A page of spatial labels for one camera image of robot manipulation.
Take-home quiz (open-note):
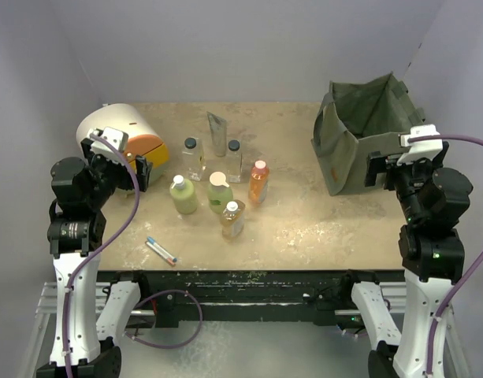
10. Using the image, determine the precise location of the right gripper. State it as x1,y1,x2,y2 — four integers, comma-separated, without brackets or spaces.
365,147,443,221

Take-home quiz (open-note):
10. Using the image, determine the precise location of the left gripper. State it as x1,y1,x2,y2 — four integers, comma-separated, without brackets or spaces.
81,139,151,208

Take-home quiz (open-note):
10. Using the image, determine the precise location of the green canvas bag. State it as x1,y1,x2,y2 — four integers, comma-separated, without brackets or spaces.
311,73,425,196

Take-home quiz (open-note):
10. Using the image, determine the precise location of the clear bottle dark label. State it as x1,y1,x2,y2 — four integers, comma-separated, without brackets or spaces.
226,139,243,183

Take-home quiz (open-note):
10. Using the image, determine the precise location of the amber bottle white cap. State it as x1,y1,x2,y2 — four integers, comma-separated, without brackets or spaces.
221,200,246,240

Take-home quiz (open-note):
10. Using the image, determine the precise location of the orange bottle pink cap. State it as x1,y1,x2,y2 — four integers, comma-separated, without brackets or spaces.
248,160,269,204

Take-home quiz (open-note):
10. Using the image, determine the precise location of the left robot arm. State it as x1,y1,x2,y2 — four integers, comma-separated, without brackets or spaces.
36,132,151,377

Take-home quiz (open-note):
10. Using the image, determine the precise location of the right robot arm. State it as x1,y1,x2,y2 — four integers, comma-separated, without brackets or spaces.
339,143,473,377

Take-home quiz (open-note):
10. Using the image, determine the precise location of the white round drawer box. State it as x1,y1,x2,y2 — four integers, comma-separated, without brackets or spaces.
76,103,169,185

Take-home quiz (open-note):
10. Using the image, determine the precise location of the green pump bottle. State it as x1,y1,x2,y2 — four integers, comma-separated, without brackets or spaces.
169,175,198,215

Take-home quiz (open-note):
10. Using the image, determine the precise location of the clear bottle yellow label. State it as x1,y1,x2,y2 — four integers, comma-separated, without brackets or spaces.
182,137,206,181

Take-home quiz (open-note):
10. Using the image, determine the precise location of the blue capped pen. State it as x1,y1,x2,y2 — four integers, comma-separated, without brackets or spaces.
147,236,177,263

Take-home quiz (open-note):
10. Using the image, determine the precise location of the green bottle beige cap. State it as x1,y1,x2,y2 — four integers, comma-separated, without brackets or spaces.
207,172,233,214

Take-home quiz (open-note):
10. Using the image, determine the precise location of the silver squeeze tube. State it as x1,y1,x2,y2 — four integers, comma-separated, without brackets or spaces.
206,112,228,157

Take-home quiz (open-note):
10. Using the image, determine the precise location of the orange capped pen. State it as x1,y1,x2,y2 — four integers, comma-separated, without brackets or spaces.
145,241,176,266

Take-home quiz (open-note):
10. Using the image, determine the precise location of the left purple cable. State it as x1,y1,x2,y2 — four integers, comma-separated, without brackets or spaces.
63,132,141,378

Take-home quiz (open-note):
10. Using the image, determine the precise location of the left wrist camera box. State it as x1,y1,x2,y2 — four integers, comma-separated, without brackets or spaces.
87,127,128,164

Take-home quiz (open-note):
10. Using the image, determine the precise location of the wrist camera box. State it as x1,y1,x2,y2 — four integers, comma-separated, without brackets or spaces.
87,127,128,164
396,124,443,166

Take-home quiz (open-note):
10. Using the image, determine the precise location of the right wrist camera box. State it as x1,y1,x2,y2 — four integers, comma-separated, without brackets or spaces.
396,124,443,166

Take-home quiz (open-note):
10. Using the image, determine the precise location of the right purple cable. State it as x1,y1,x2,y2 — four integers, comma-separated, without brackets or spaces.
406,133,483,378

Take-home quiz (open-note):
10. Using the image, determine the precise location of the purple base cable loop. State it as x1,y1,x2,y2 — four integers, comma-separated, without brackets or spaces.
122,289,204,350

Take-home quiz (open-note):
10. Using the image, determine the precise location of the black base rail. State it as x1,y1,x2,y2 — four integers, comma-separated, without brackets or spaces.
95,269,407,329

